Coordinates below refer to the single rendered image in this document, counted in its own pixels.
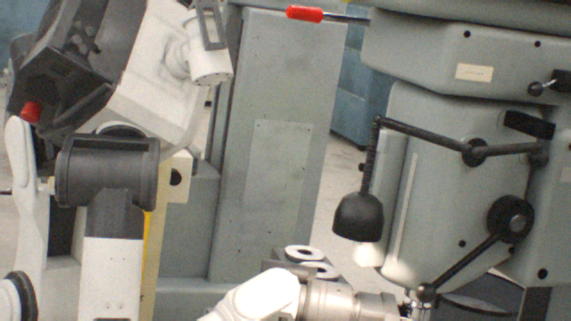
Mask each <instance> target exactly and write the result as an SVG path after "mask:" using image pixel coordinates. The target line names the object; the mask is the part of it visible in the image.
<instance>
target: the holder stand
mask: <svg viewBox="0 0 571 321"><path fill-rule="evenodd" d="M270 259H275V260H281V261H286V262H292V263H296V264H302V265H307V266H313V267H318V275H317V279H318V280H323V281H328V282H333V283H340V284H348V285H350V284H349V283H348V282H347V281H346V280H345V278H344V277H343V276H342V275H341V274H340V272H339V270H337V269H336V268H335V266H334V265H333V264H332V263H331V262H330V261H329V259H328V258H327V257H326V256H325V254H324V253H323V252H322V251H321V250H317V249H315V248H311V247H308V246H302V245H292V246H288V247H287V248H272V249H271V254H270Z"/></svg>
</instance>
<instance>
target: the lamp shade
mask: <svg viewBox="0 0 571 321"><path fill-rule="evenodd" d="M384 224H385V214H384V207H383V203H382V202H381V201H379V200H378V199H377V198H376V196H375V195H374V194H372V193H370V192H368V193H361V192H360V191H358V192H351V193H348V194H346V195H344V196H343V197H342V199H341V201H340V202H339V204H338V205H337V207H336V209H335V214H334V218H333V224H332V228H331V230H332V232H333V233H334V234H336V235H338V236H340V237H342V238H344V239H348V240H351V241H355V242H360V243H376V242H379V241H380V240H381V239H382V234H383V229H384Z"/></svg>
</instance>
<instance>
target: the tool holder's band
mask: <svg viewBox="0 0 571 321"><path fill-rule="evenodd" d="M401 306H402V307H403V308H404V309H406V310H407V311H409V312H411V313H414V314H419V315H425V314H428V313H429V312H430V308H431V305H430V304H429V303H425V304H424V305H416V304H413V303H412V302H411V301H410V298H408V297H407V298H404V299H403V300H402V304H401Z"/></svg>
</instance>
